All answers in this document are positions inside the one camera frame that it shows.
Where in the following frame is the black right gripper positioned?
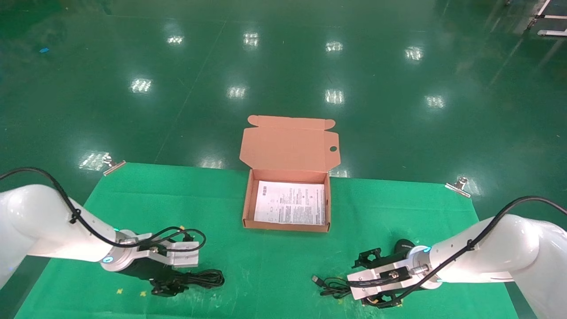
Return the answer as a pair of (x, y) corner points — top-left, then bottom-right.
(352, 248), (413, 309)

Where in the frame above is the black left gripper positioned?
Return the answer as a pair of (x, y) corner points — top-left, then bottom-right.
(116, 258), (190, 297)

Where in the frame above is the black data cable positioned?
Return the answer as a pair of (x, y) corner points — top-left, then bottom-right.
(171, 268), (225, 291)

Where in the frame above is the open brown cardboard box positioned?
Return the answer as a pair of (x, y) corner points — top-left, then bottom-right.
(239, 115), (341, 233)

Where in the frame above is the green table mat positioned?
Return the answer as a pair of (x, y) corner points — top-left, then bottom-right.
(13, 162), (520, 319)

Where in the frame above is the white printed instruction sheet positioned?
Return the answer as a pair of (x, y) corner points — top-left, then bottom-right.
(253, 180), (327, 226)

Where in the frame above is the silver metal clip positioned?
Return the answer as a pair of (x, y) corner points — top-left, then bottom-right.
(444, 176), (472, 198)
(102, 153), (127, 177)

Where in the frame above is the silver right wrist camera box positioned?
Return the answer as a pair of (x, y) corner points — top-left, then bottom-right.
(346, 260), (422, 301)

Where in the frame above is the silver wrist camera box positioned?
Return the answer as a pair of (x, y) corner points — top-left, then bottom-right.
(132, 238), (200, 269)
(346, 260), (422, 301)

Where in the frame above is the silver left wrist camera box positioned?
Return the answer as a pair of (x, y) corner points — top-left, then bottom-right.
(132, 238), (200, 269)

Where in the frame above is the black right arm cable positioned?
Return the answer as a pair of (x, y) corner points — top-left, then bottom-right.
(358, 196), (567, 307)

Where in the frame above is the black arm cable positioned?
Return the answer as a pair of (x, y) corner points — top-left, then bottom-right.
(0, 167), (207, 254)
(358, 196), (567, 307)

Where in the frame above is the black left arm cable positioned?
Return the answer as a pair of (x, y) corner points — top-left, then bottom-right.
(0, 167), (207, 254)

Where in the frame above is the white metal frame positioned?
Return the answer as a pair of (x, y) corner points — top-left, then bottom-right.
(525, 0), (567, 38)

